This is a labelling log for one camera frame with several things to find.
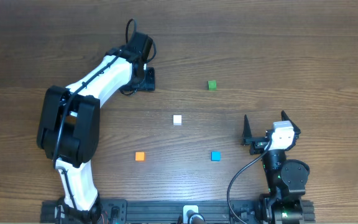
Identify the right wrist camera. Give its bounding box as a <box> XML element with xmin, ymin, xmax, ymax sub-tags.
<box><xmin>270</xmin><ymin>120</ymin><xmax>296</xmax><ymax>151</ymax></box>

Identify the mounting rail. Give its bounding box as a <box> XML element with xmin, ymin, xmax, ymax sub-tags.
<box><xmin>40</xmin><ymin>198</ymin><xmax>316</xmax><ymax>224</ymax></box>

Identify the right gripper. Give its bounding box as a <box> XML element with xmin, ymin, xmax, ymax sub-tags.
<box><xmin>241</xmin><ymin>110</ymin><xmax>301</xmax><ymax>156</ymax></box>

